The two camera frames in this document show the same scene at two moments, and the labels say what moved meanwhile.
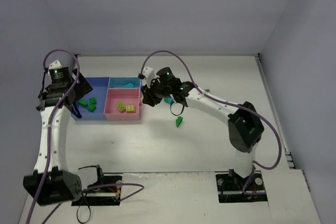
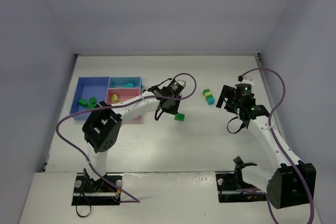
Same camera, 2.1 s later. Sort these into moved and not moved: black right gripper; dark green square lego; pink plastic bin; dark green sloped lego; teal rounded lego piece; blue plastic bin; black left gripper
Moved: black left gripper; black right gripper
Not moved: dark green square lego; blue plastic bin; dark green sloped lego; teal rounded lego piece; pink plastic bin
